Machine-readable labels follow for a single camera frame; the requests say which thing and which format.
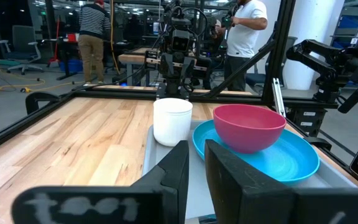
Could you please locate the black aluminium table frame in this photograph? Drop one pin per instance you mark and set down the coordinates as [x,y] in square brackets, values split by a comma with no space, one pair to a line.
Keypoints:
[278,46]

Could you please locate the wooden background table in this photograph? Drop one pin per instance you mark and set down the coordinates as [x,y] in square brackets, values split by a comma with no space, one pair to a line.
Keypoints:
[129,58]

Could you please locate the white pillar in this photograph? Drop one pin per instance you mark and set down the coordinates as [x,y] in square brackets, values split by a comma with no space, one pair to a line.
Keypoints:
[306,31]

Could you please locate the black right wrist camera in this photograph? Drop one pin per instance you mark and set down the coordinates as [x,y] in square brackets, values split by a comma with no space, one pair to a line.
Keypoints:
[180,40]

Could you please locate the person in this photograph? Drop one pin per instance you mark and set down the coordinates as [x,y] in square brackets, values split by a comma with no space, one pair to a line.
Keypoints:
[244,34]
[218,26]
[93,25]

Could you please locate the grey tray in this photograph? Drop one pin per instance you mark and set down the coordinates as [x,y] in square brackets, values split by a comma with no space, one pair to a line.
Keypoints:
[160,158]

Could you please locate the white plastic cup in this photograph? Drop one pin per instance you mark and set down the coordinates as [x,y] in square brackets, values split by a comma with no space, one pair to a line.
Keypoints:
[172,124]

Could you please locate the shelving rack with blue bins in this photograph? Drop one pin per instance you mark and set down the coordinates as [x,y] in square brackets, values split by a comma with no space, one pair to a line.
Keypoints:
[348,23]

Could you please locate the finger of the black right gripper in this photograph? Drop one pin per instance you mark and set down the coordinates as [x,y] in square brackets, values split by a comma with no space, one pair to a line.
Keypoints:
[167,71]
[189,71]

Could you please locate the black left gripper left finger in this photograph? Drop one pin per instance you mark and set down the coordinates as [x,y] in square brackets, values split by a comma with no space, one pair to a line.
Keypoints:
[176,174]

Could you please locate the red box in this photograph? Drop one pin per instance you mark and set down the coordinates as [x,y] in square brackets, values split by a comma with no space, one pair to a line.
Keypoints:
[71,37]

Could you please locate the grey office chair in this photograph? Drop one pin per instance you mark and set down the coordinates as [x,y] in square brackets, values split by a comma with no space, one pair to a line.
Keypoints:
[23,40]

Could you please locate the blue storage bin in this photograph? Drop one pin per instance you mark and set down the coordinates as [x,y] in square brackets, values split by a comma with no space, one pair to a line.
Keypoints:
[70,66]

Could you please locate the pink bowl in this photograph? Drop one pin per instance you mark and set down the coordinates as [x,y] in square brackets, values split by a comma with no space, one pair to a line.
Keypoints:
[247,130]

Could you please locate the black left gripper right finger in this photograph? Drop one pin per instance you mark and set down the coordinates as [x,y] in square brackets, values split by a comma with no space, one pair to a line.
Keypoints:
[238,193]

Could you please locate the black camera gimbal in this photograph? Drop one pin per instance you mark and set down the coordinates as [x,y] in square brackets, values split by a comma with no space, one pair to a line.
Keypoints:
[228,21]

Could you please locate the blue plate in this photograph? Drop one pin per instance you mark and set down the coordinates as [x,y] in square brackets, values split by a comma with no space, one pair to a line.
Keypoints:
[284,161]

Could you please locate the black table clamp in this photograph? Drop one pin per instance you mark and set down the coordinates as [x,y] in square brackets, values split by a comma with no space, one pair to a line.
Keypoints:
[317,143]
[33,99]

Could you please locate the silver metal bracket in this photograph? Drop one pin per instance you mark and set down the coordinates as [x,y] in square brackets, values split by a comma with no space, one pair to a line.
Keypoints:
[278,96]

